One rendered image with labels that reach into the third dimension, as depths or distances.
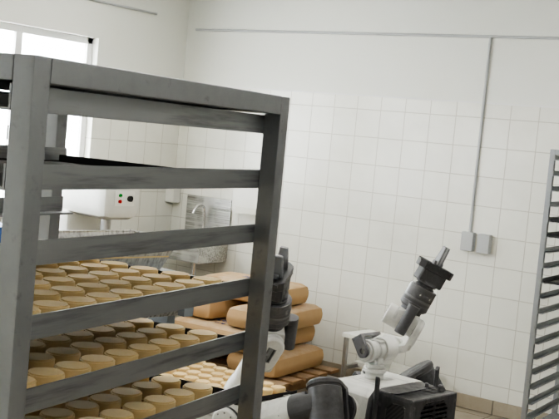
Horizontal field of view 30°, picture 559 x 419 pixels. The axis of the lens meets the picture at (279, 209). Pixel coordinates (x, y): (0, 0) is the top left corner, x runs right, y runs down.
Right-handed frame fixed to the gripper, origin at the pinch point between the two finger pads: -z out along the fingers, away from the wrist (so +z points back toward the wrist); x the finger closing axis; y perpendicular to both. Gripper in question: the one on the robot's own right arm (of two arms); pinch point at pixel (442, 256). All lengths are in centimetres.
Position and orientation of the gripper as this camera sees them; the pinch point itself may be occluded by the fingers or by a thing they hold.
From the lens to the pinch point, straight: 319.0
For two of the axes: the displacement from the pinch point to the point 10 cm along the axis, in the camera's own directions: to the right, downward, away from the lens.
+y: -2.4, -2.2, 9.5
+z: -4.9, 8.7, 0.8
